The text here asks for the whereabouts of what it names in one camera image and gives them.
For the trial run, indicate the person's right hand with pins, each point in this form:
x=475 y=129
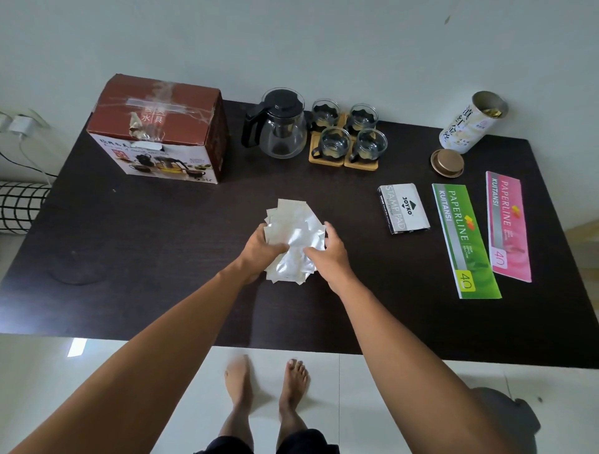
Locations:
x=336 y=264

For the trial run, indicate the person's left hand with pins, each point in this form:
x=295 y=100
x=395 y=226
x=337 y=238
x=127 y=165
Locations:
x=256 y=252

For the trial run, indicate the person's left thumb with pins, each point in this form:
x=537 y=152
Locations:
x=278 y=249

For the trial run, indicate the person's right thumb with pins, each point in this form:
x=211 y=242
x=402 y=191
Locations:
x=314 y=255

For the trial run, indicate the pile of silver foil packets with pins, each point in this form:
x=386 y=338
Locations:
x=295 y=220

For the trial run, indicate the person's left forearm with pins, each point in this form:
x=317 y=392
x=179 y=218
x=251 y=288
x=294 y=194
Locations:
x=140 y=365

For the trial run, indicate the person's right forearm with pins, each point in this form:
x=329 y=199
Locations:
x=412 y=365

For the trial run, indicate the grey stamp pad box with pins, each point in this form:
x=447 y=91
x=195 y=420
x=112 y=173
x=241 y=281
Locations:
x=403 y=208

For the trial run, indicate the glass teapot with black lid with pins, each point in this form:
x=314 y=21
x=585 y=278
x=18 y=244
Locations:
x=280 y=131

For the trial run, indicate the person's right leg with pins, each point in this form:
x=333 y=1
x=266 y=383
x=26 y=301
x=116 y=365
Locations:
x=292 y=390

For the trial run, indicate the person's leg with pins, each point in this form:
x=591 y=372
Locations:
x=292 y=390
x=238 y=388

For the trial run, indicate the person's left leg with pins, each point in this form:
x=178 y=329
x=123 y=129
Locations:
x=238 y=388

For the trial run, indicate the green receipt book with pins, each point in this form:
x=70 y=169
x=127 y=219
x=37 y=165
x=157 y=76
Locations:
x=465 y=238

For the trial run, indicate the round gold tin lid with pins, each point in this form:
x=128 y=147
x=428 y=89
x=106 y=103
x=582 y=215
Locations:
x=447 y=162

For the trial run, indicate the brown and white cardboard box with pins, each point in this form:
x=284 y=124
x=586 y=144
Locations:
x=159 y=126

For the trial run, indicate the person's black shorts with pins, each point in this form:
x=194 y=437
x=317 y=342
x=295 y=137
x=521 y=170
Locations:
x=309 y=444

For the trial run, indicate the white cylindrical tea tin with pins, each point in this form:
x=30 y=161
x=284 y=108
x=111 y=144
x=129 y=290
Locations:
x=461 y=128

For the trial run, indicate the pink receipt book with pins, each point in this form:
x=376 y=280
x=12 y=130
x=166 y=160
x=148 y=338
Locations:
x=509 y=224

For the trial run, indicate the black and white grid pillow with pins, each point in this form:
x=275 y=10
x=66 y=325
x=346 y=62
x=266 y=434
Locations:
x=21 y=206

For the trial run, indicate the white charger plug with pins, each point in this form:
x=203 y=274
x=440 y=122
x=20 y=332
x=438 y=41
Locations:
x=19 y=125

